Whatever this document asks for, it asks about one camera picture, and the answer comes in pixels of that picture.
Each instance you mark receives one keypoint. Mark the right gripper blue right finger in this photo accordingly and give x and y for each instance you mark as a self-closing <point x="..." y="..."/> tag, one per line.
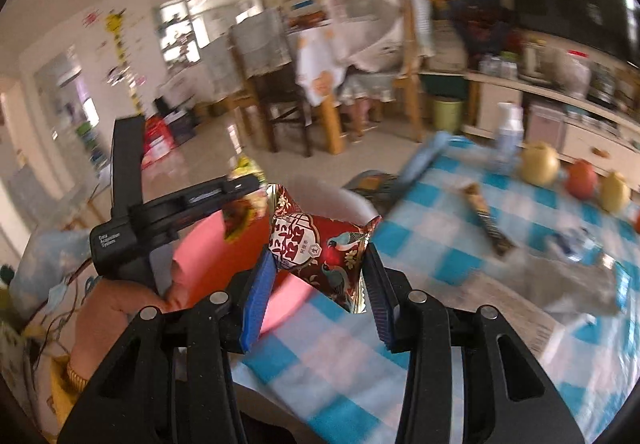
<point x="382" y="296"/>

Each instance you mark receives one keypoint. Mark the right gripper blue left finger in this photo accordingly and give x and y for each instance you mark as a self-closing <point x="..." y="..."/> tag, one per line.
<point x="255" y="297"/>

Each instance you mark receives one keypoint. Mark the gold black coffee mix sachet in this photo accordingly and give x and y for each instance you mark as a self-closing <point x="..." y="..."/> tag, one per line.
<point x="500" y="244"/>

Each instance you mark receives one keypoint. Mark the white grey foil bag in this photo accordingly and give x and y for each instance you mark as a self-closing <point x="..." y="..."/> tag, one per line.
<point x="562" y="287"/>

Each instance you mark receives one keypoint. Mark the white blue plastic bag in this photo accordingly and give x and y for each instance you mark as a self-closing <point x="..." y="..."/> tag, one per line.
<point x="574" y="245"/>

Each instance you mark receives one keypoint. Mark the yellow sleeved left forearm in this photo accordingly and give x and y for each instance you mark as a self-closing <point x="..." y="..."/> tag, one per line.
<point x="66" y="387"/>

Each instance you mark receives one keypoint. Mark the pink plastic trash bucket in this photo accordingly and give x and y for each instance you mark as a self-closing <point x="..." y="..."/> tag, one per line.
<point x="205" y="261"/>

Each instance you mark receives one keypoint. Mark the person's left hand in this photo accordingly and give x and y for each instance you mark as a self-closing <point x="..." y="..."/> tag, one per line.
<point x="107" y="312"/>

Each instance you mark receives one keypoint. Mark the red gift bags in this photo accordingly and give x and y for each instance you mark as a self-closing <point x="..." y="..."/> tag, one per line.
<point x="157" y="141"/>

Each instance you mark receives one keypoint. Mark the blue checkered tablecloth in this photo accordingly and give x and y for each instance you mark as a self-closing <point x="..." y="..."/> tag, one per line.
<point x="329" y="368"/>

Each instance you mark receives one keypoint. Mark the green waste bin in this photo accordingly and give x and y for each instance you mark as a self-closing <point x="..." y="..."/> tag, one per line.
<point x="447" y="114"/>

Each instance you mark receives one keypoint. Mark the left yellow pear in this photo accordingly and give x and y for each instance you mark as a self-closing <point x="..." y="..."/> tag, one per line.
<point x="539" y="164"/>

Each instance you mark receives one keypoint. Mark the yellow pear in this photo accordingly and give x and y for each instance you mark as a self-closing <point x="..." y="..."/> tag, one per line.
<point x="614" y="193"/>
<point x="539" y="164"/>

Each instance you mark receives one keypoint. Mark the white milk bottle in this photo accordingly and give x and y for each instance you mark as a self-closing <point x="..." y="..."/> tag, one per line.
<point x="508" y="136"/>

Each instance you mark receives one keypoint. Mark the dark wooden chair with cover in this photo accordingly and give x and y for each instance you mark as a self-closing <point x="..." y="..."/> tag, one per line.
<point x="268" y="65"/>

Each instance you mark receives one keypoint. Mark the dining table with white cloth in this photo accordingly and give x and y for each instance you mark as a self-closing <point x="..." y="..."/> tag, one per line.
<point x="321" y="73"/>

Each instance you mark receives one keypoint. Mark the red apple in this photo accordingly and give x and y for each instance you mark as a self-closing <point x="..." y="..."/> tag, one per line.
<point x="581" y="180"/>

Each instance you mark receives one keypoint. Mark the pink storage box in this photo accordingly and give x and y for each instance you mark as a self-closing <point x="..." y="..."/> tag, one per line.
<point x="545" y="124"/>

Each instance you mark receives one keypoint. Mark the right yellow pear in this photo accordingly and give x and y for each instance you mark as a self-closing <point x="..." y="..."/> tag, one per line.
<point x="614" y="193"/>

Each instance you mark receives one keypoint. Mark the white tv cabinet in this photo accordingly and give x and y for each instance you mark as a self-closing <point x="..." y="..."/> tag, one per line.
<point x="575" y="128"/>

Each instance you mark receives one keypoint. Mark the wooden dining chair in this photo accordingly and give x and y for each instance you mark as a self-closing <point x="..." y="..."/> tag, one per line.
<point x="402" y="77"/>

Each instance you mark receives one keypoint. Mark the white mesh food cover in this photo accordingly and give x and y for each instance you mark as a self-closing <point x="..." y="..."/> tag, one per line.
<point x="367" y="34"/>

